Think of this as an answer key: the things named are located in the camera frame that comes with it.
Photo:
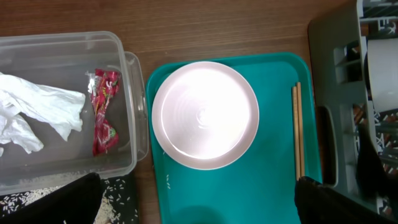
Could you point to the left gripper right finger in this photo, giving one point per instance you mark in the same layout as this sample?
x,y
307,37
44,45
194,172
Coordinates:
x,y
317,204

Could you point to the pile of rice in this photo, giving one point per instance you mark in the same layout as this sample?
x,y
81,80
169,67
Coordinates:
x,y
105,211

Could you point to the red snack wrapper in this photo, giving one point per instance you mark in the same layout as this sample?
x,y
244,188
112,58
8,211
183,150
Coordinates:
x,y
102,88

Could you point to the white napkin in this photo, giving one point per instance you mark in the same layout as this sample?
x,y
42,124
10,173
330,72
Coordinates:
x,y
57,107

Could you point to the clear plastic waste bin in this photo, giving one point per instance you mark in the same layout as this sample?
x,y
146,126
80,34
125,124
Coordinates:
x,y
61,61

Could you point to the wooden chopstick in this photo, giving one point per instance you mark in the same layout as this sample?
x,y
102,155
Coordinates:
x,y
300,129
296,133

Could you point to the large white plate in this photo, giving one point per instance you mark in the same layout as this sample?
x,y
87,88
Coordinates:
x,y
205,115

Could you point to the teal serving tray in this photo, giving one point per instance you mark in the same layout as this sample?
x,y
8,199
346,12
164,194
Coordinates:
x,y
260,186

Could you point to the grey bowl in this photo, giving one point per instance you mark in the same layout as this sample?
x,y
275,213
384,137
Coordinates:
x,y
382,69

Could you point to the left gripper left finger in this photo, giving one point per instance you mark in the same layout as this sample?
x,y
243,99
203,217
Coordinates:
x,y
76,202

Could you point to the black food waste tray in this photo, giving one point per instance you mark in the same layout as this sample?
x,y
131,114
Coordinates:
x,y
121,199

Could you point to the grey dishwasher rack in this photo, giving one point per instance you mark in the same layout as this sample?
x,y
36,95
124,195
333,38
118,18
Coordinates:
x,y
362,142

